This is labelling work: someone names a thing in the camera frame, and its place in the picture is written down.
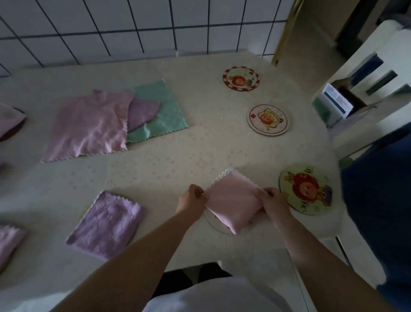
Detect white shirt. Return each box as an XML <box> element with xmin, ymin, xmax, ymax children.
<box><xmin>143</xmin><ymin>276</ymin><xmax>293</xmax><ymax>312</ymax></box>

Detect cream patterned tablecloth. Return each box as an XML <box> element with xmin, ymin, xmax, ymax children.
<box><xmin>0</xmin><ymin>49</ymin><xmax>344</xmax><ymax>312</ymax></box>

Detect round yellow-green cartoon coaster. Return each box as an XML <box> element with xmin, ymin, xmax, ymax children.
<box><xmin>279</xmin><ymin>164</ymin><xmax>333</xmax><ymax>216</ymax></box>

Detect person's left forearm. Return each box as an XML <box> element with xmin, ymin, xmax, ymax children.
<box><xmin>51</xmin><ymin>210</ymin><xmax>198</xmax><ymax>312</ymax></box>

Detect person's left hand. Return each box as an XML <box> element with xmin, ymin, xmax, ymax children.
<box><xmin>175</xmin><ymin>184</ymin><xmax>208</xmax><ymax>223</ymax></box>

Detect white chair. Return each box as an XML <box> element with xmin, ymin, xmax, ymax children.
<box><xmin>312</xmin><ymin>19</ymin><xmax>411</xmax><ymax>159</ymax></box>

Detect person's right forearm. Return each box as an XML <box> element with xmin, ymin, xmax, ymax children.
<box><xmin>274</xmin><ymin>214</ymin><xmax>397</xmax><ymax>312</ymax></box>

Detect folded purple cloth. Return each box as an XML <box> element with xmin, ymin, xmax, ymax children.
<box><xmin>66</xmin><ymin>191</ymin><xmax>144</xmax><ymax>261</ymax></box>

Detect large pink cloth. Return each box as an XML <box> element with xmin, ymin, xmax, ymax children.
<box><xmin>41</xmin><ymin>91</ymin><xmax>135</xmax><ymax>163</ymax></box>

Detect round white cartoon coaster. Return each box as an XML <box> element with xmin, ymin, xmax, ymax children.
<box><xmin>247</xmin><ymin>103</ymin><xmax>290</xmax><ymax>136</ymax></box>

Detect black trousers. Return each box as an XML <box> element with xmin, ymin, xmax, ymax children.
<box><xmin>152</xmin><ymin>262</ymin><xmax>232</xmax><ymax>299</ymax></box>

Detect person's right hand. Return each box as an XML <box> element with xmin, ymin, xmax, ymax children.
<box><xmin>253</xmin><ymin>187</ymin><xmax>292</xmax><ymax>226</ymax></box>

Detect gold-coloured post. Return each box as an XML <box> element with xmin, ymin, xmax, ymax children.
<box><xmin>271</xmin><ymin>0</ymin><xmax>305</xmax><ymax>67</ymax></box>

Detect round red-rimmed cartoon coaster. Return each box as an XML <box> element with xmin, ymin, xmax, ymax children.
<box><xmin>222</xmin><ymin>66</ymin><xmax>260</xmax><ymax>92</ymax></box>

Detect white and blue booklet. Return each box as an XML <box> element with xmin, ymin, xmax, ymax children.
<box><xmin>313</xmin><ymin>83</ymin><xmax>354</xmax><ymax>128</ymax></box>

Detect green cloth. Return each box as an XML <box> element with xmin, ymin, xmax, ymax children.
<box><xmin>126</xmin><ymin>79</ymin><xmax>189</xmax><ymax>144</ymax></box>

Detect blue fabric garment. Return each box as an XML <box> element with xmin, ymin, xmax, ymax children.
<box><xmin>340</xmin><ymin>123</ymin><xmax>411</xmax><ymax>312</ymax></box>

